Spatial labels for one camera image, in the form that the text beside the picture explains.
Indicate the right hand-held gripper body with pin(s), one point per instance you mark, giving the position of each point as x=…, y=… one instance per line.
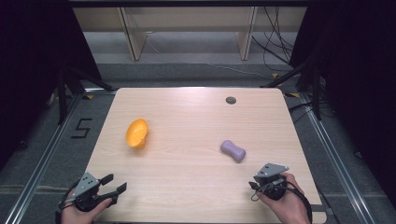
x=270, y=179

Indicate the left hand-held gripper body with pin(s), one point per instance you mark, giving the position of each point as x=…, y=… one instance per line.
x=85, y=185

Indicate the purple dumbbell toy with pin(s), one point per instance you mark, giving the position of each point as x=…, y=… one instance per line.
x=233, y=151

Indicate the orange fruit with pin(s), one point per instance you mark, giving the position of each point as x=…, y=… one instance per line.
x=136, y=133

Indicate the person's left hand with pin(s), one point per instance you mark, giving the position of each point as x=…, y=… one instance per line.
x=77, y=217

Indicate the person's right hand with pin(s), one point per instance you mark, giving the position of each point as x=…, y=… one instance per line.
x=291, y=208

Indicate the grey round table grommet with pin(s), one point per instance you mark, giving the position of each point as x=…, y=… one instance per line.
x=230, y=100

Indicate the black metal stand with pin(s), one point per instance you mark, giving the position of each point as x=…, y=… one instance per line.
x=311, y=77
x=67, y=90

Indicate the black curtain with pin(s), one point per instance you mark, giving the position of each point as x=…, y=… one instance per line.
x=31, y=62
x=361, y=77

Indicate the beige desk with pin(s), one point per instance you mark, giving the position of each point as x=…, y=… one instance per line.
x=186, y=18

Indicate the aluminium floor rail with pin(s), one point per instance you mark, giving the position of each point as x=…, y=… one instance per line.
x=40, y=161
x=339, y=168

